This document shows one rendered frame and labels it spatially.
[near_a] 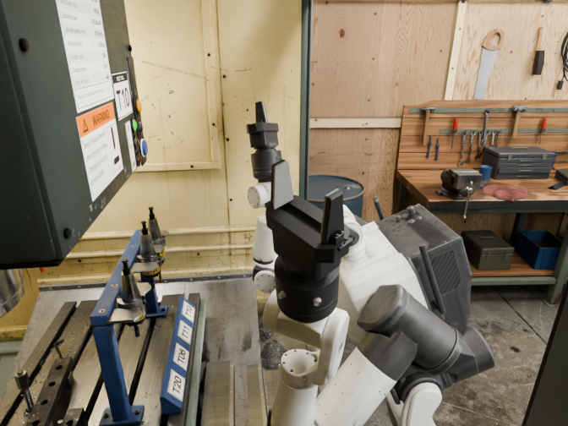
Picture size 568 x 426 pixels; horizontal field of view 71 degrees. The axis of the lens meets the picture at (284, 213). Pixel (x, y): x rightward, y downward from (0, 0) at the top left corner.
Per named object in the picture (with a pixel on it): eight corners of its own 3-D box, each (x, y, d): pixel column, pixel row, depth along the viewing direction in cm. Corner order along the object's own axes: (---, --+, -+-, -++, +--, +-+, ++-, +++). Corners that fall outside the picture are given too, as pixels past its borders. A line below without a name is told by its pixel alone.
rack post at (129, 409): (144, 406, 105) (128, 314, 94) (139, 424, 100) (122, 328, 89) (105, 411, 104) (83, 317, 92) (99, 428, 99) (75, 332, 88)
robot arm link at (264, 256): (259, 217, 123) (253, 270, 131) (249, 231, 114) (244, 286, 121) (292, 224, 121) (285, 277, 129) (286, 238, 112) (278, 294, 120)
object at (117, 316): (144, 308, 94) (144, 306, 93) (139, 323, 89) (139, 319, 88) (113, 311, 93) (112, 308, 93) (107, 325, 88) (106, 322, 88)
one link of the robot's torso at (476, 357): (473, 344, 115) (461, 299, 108) (501, 378, 103) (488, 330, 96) (385, 382, 116) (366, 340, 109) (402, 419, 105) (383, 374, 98)
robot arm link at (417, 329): (398, 376, 77) (441, 321, 77) (416, 398, 68) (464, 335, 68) (352, 340, 77) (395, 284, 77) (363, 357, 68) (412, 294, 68)
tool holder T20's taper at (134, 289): (126, 291, 97) (122, 267, 95) (143, 292, 97) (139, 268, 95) (117, 302, 93) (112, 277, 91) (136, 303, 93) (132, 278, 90)
